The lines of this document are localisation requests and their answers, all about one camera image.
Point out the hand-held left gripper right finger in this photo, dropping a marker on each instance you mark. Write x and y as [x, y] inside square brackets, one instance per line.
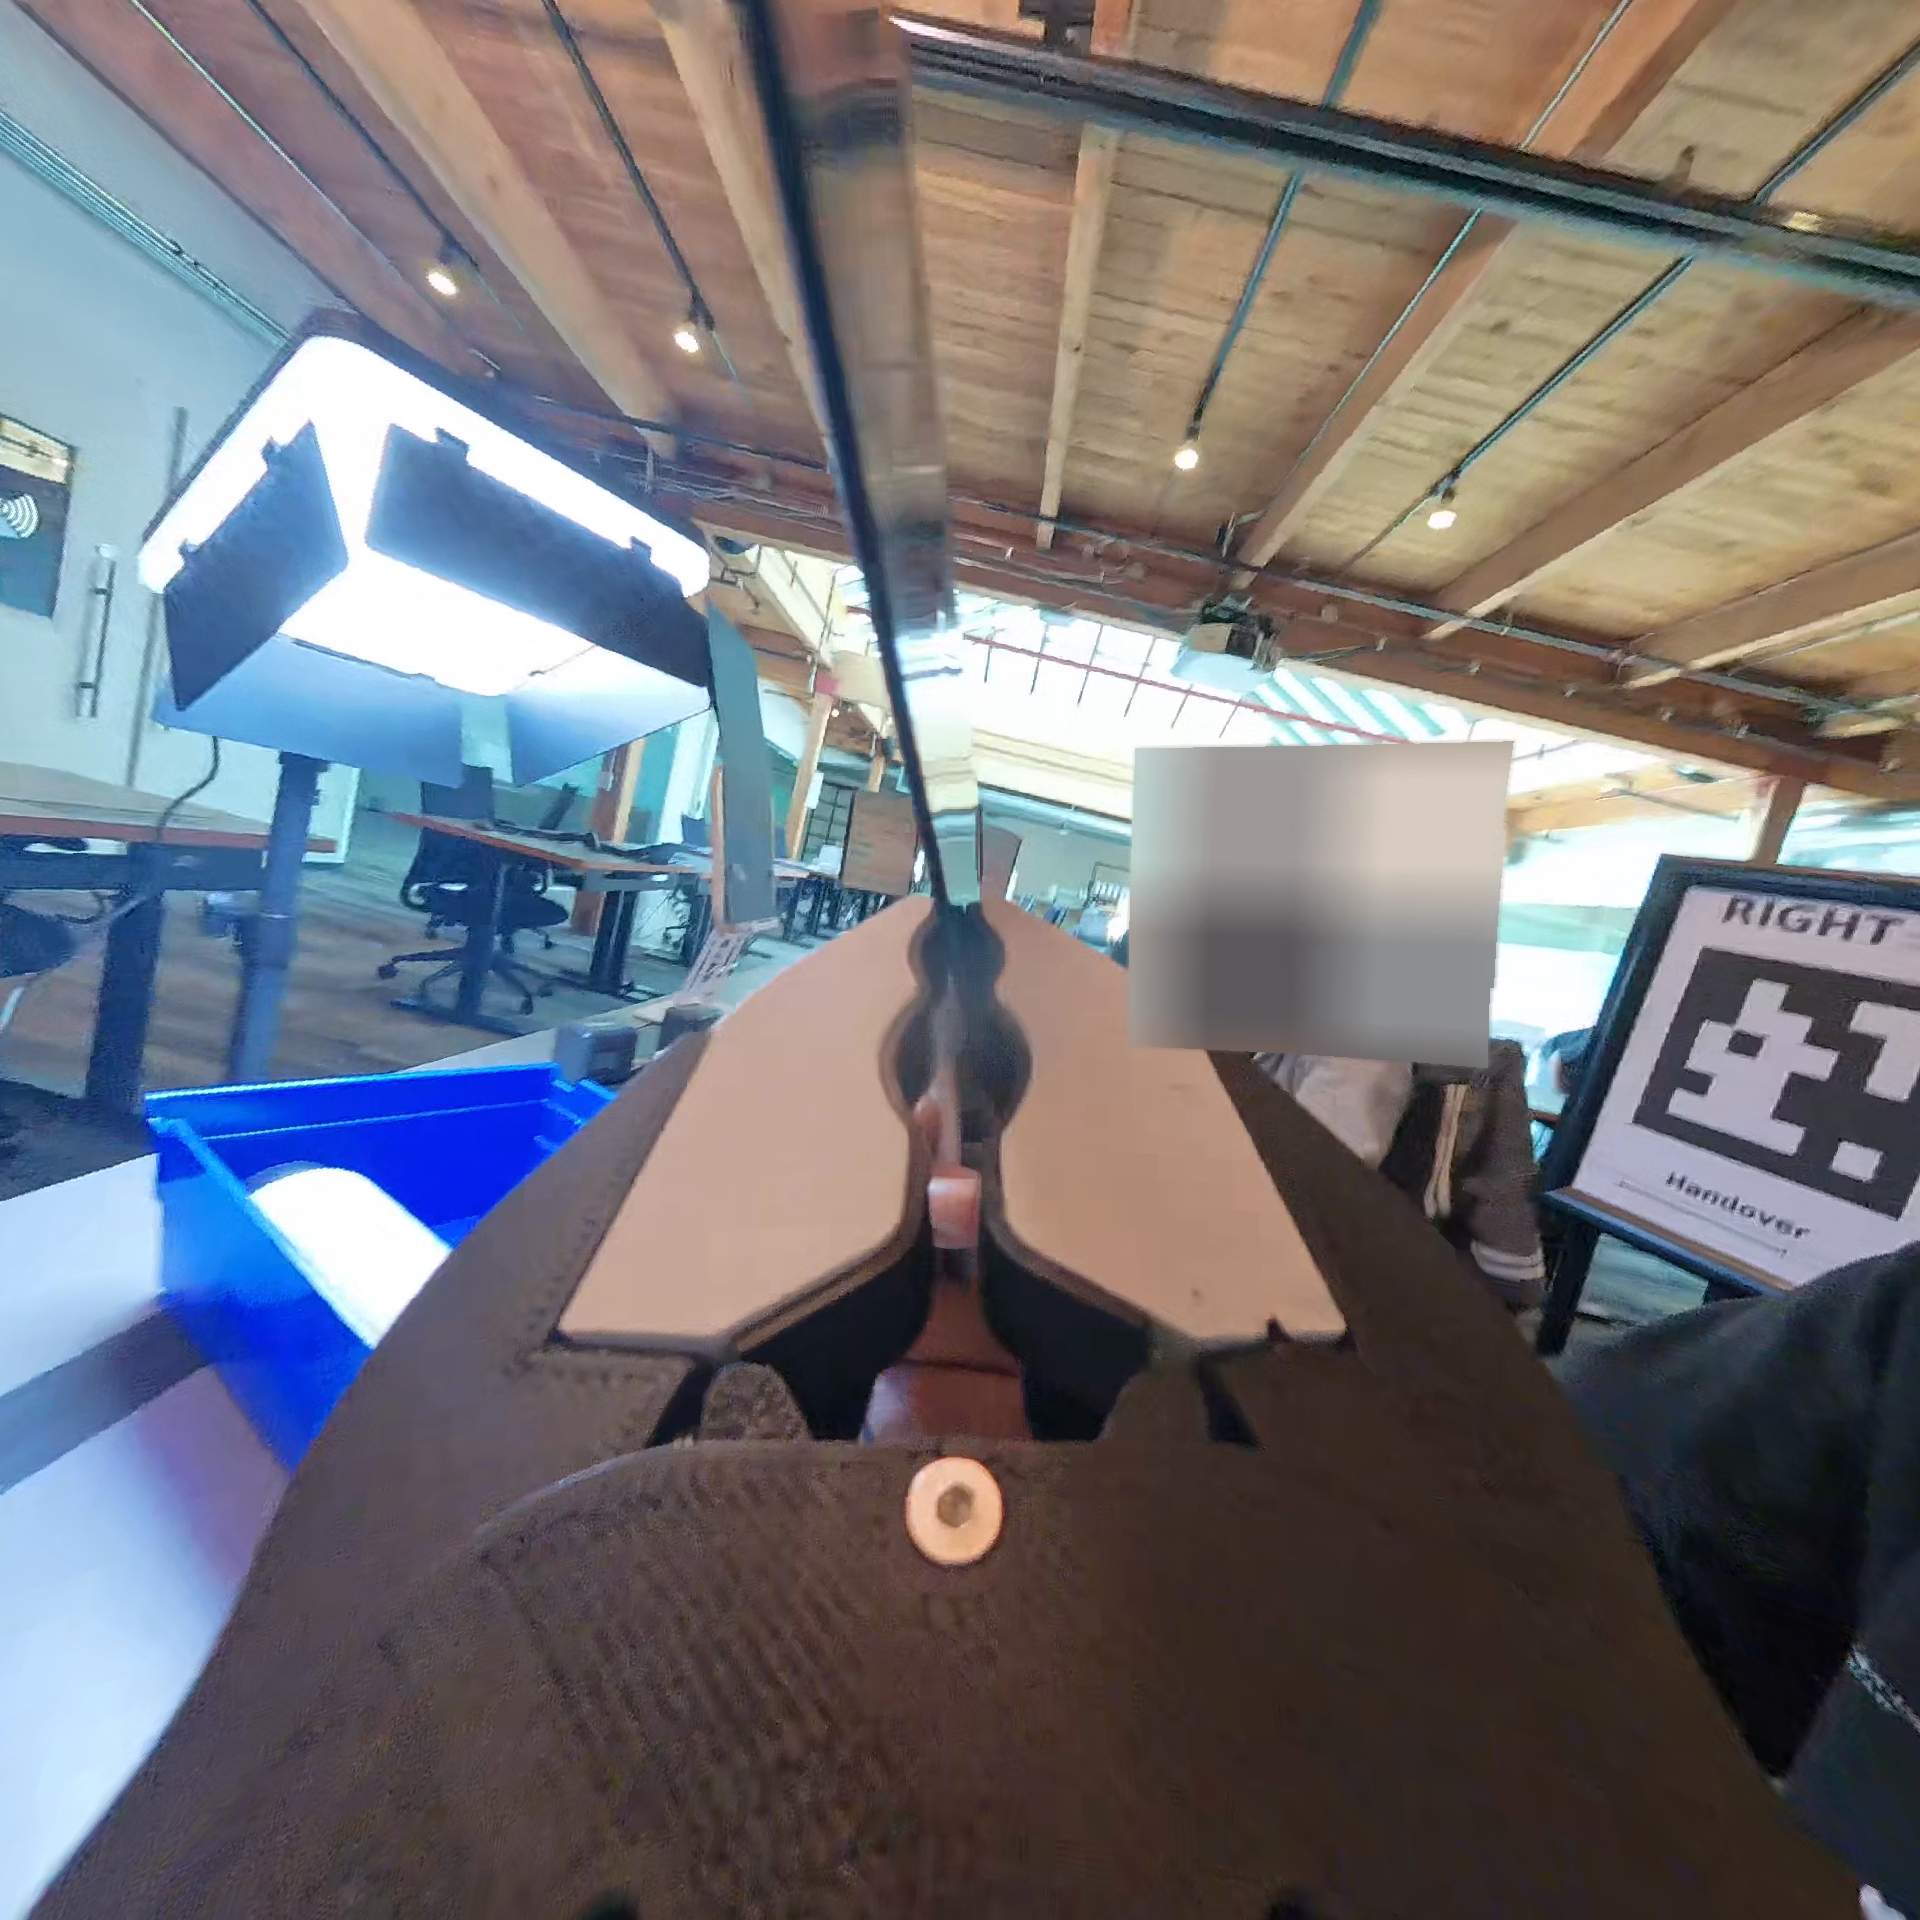
[1154, 1184]

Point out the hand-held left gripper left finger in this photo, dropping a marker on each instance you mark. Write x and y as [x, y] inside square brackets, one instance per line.
[750, 1184]

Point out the white bottle black cap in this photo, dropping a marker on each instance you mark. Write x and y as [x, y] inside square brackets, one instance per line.
[352, 1236]

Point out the blue plastic bin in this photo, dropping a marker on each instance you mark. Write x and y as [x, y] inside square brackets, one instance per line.
[240, 1276]

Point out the dark plate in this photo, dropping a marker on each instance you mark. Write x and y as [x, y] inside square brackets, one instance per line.
[862, 375]

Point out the person's right forearm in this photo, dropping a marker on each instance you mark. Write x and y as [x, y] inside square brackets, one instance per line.
[1724, 1440]

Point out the person's left hand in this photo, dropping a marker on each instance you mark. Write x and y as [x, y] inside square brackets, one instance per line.
[953, 1388]

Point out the small grey box device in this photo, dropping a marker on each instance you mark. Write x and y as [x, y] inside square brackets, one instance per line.
[593, 1050]
[691, 1027]

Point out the person's upper body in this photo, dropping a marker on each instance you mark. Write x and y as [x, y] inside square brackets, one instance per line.
[1469, 1154]

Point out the white flip chart board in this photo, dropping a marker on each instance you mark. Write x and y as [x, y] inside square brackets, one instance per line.
[996, 858]
[877, 840]

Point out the wooden top desk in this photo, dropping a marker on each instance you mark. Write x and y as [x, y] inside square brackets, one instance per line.
[118, 819]
[555, 854]

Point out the black office chair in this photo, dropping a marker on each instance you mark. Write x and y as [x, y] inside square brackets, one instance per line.
[465, 902]

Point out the black panel on white stand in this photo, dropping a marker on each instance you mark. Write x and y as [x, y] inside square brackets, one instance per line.
[744, 779]

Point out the ceiling projector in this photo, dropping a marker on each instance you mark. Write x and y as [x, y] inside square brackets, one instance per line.
[1230, 644]

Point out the black framed marker sign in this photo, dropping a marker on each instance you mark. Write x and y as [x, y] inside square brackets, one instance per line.
[1769, 1080]

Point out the studio softbox light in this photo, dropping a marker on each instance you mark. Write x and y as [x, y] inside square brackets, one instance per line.
[374, 630]

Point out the black-sleeved operator arm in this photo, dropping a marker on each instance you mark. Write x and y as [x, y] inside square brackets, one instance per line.
[1868, 1786]

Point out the dark wall poster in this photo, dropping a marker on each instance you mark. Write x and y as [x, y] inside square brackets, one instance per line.
[32, 516]

